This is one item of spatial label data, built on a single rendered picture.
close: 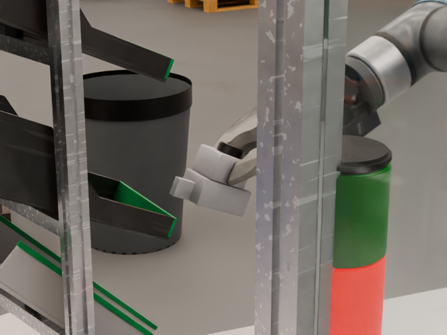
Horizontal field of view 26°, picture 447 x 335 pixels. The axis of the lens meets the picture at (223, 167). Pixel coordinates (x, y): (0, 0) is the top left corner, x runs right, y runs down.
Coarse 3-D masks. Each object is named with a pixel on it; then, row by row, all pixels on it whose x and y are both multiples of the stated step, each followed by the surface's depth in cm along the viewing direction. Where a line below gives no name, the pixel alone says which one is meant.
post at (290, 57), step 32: (288, 0) 43; (320, 0) 43; (288, 32) 43; (320, 32) 43; (288, 64) 44; (320, 64) 44; (288, 96) 44; (320, 96) 44; (288, 128) 45; (320, 128) 46; (288, 160) 45; (256, 192) 48; (288, 192) 46; (256, 224) 48; (288, 224) 46; (256, 256) 49; (288, 256) 47; (256, 288) 49; (288, 288) 47; (256, 320) 50; (288, 320) 48
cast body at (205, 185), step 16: (224, 144) 104; (208, 160) 103; (224, 160) 102; (176, 176) 102; (192, 176) 103; (208, 176) 102; (224, 176) 102; (176, 192) 102; (192, 192) 103; (208, 192) 102; (224, 192) 103; (240, 192) 104; (208, 208) 103; (224, 208) 104; (240, 208) 105
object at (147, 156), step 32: (96, 96) 404; (128, 96) 409; (160, 96) 406; (96, 128) 365; (128, 128) 363; (160, 128) 368; (96, 160) 371; (128, 160) 368; (160, 160) 373; (160, 192) 378; (96, 224) 383
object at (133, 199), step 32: (0, 96) 96; (0, 128) 83; (32, 128) 85; (0, 160) 84; (32, 160) 86; (0, 192) 85; (32, 192) 87; (96, 192) 105; (128, 192) 103; (128, 224) 93; (160, 224) 95
